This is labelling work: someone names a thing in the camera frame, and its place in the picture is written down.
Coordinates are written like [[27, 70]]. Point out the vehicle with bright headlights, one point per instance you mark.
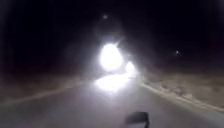
[[110, 57]]

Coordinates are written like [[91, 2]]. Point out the grey asphalt road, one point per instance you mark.
[[100, 106]]

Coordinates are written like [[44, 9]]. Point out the robot's own part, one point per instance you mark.
[[137, 118]]

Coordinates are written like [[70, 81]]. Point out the pale rough roadside verge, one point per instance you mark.
[[36, 88], [186, 85]]

